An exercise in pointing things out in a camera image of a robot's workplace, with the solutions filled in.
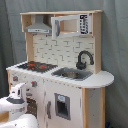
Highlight grey ice dispenser panel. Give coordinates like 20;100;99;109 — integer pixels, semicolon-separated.
55;93;71;120

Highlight grey range hood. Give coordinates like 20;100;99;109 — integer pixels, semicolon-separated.
25;14;52;34

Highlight grey toy sink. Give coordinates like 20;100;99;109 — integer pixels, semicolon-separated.
52;67;92;81

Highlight black toy faucet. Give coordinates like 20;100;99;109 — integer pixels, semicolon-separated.
75;50;95;71

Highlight wooden toy kitchen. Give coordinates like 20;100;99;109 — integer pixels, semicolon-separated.
7;10;114;128

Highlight red oven knob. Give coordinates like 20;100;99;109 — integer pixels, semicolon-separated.
12;75;19;83
31;81;37;87

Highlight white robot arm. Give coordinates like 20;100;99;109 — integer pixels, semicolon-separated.
0;83;39;128

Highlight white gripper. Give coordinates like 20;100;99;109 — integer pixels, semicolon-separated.
7;83;26;104

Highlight left red oven knob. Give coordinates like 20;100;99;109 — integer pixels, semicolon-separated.
12;75;19;83

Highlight right red oven knob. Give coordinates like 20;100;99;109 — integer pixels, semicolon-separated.
31;81;37;87

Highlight grey cabinet door handle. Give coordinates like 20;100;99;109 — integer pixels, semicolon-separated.
47;101;51;119

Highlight black stovetop red burners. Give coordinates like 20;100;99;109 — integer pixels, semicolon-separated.
19;61;56;73

